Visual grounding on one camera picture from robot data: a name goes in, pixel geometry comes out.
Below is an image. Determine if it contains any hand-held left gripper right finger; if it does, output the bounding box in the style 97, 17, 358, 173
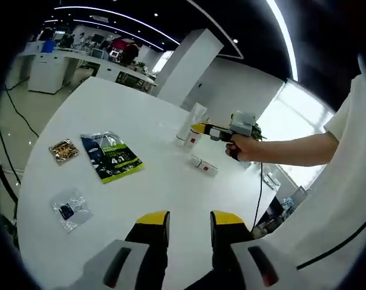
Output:
210, 210, 301, 290

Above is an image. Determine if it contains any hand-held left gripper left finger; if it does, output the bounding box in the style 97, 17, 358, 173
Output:
76, 210, 171, 290

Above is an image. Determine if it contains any white skincare tube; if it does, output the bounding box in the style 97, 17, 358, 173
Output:
175, 102, 207, 148

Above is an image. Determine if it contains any square skincare bottle red label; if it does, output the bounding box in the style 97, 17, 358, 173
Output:
189, 154, 219, 178
184, 129, 201, 153

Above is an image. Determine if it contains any clear bag with dark item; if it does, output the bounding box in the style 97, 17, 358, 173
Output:
50, 188, 94, 234

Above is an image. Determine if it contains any green black packet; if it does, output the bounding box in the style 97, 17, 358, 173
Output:
80, 130, 145, 184

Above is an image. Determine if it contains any gold foil sachet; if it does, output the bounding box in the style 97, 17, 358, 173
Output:
48, 138, 81, 166

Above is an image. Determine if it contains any person's right hand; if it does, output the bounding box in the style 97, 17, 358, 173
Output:
225, 134, 263, 163

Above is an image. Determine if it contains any green potted plant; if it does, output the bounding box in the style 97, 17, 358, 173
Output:
250, 122, 267, 141

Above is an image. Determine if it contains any bright window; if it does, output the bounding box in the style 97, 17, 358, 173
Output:
257, 80, 336, 190

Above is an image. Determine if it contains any white square pillar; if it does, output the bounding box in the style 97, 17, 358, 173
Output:
157, 28, 225, 107

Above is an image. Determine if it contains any ceiling light strip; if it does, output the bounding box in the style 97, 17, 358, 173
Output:
266, 0, 299, 82
53, 5, 181, 46

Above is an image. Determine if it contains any person in white shirt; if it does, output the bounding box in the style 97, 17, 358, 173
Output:
263, 54, 366, 290

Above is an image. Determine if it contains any long white office desk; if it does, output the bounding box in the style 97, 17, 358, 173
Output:
18, 48, 158, 95

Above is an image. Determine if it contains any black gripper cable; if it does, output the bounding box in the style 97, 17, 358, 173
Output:
251, 161, 264, 232

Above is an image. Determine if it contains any black floor cable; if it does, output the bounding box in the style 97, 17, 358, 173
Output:
4, 86, 40, 138

